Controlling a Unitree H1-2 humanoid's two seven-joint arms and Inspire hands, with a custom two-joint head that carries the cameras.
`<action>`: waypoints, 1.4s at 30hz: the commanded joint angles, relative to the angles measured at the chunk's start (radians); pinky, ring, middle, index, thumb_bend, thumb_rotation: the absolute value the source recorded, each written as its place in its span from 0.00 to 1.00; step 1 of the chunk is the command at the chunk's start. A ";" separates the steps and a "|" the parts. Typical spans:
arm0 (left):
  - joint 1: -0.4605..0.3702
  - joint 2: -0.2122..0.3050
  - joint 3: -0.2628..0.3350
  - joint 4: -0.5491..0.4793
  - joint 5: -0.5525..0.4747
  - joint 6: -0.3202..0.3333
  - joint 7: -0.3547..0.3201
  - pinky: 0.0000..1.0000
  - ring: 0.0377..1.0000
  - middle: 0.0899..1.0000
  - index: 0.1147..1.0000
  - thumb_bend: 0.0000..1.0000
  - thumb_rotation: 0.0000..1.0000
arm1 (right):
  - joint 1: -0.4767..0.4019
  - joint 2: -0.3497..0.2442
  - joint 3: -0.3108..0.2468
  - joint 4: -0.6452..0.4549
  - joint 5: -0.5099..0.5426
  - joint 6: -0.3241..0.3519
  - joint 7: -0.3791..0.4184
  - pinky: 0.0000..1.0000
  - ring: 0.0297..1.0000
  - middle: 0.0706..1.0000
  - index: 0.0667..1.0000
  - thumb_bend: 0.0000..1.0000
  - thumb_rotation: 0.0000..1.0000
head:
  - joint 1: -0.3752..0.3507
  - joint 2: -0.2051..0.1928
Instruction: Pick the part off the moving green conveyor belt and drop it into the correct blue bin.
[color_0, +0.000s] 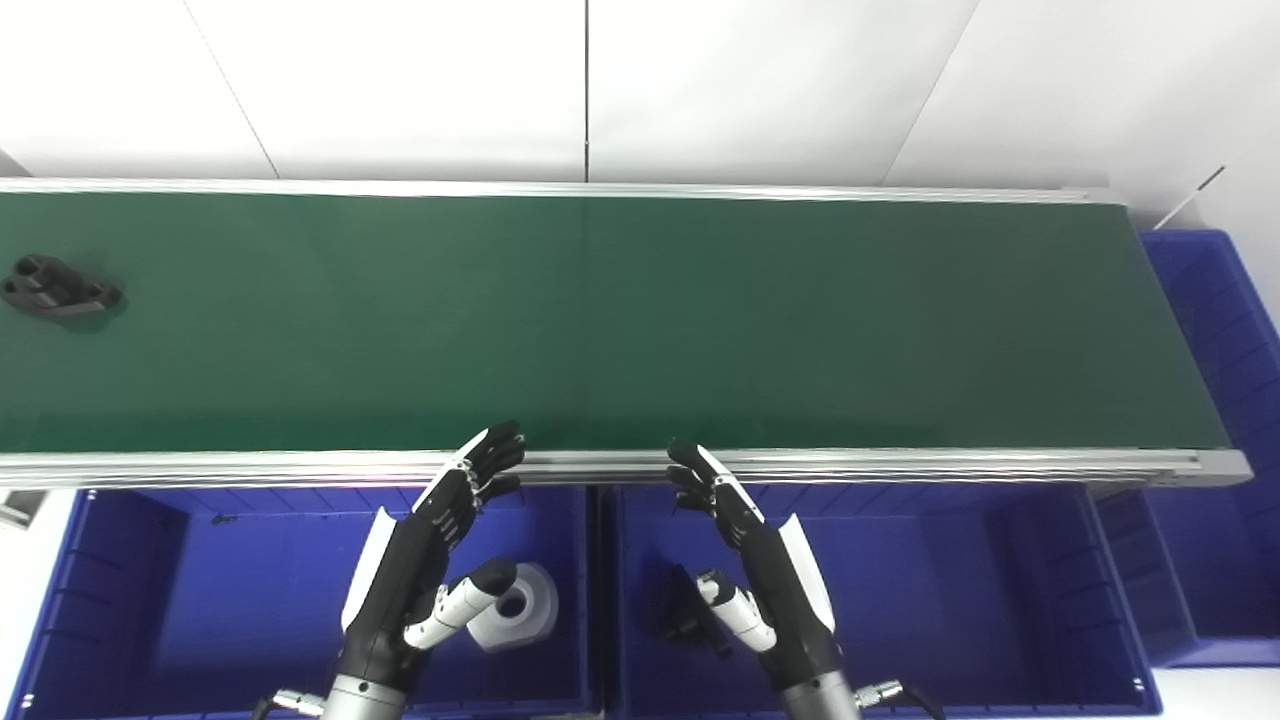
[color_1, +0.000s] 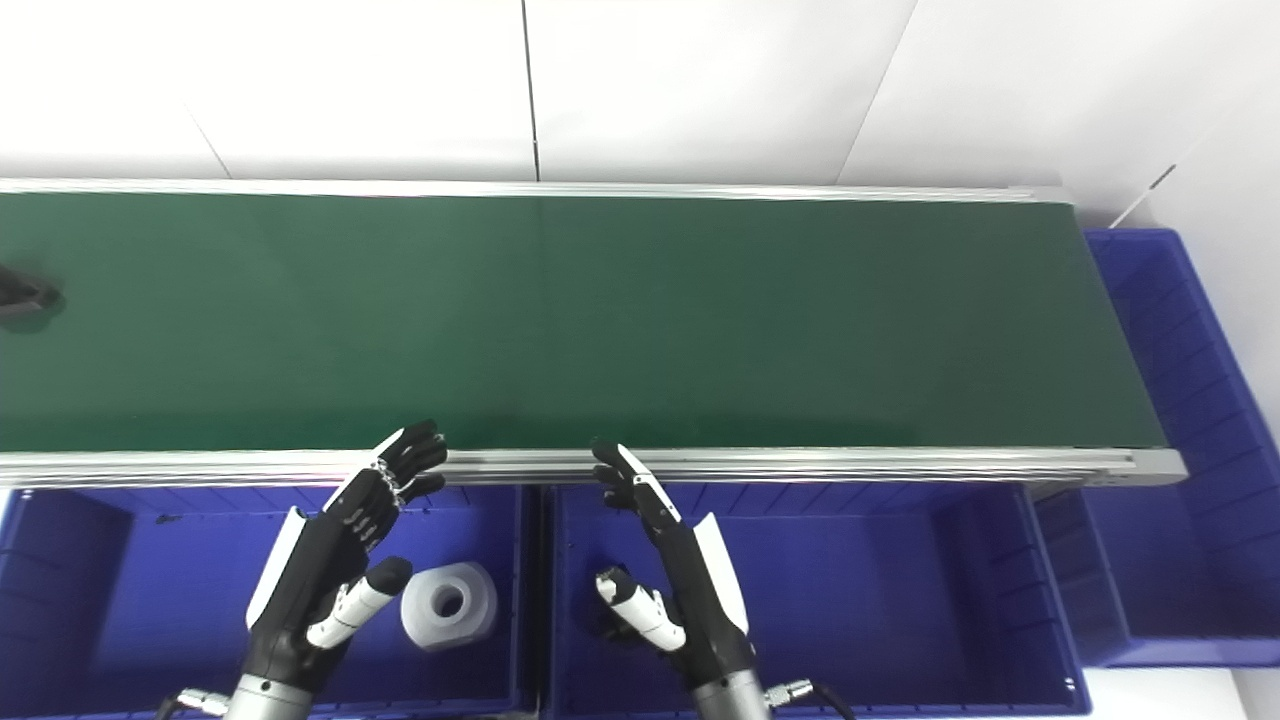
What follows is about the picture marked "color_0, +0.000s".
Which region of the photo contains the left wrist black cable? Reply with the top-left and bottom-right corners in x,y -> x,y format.
250,688 -> 326,720

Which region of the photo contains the black bracket part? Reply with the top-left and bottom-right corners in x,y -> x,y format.
0,254 -> 123,319

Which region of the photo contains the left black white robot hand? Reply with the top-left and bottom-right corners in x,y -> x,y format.
338,420 -> 528,691

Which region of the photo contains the blue bin with black part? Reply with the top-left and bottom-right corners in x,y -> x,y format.
600,485 -> 1163,719

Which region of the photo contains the black part in bin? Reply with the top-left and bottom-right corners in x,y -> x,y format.
655,565 -> 736,659

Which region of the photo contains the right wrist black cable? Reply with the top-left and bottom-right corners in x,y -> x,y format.
853,680 -> 946,720

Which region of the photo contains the blue bin with white part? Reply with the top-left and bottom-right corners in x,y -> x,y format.
5,487 -> 601,720

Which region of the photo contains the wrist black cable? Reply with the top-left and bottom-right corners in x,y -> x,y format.
250,688 -> 326,720
853,680 -> 946,720

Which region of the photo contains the thin white black rod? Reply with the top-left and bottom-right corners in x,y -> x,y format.
1155,165 -> 1227,229

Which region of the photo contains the green conveyor belt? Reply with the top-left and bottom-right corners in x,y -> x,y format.
0,178 -> 1253,491
0,192 -> 1233,453

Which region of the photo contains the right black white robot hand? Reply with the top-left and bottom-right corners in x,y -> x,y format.
665,438 -> 847,691

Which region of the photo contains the white ring part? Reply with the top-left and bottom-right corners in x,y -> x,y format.
466,562 -> 559,654

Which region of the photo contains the blue bin at conveyor end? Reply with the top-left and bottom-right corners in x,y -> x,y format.
1095,230 -> 1280,669

